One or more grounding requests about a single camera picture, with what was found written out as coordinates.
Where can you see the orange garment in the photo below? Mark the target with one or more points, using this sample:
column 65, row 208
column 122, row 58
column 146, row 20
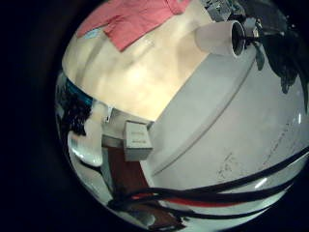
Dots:
column 135, row 19

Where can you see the small white cardboard box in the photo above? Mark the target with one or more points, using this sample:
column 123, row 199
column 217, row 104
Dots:
column 136, row 141

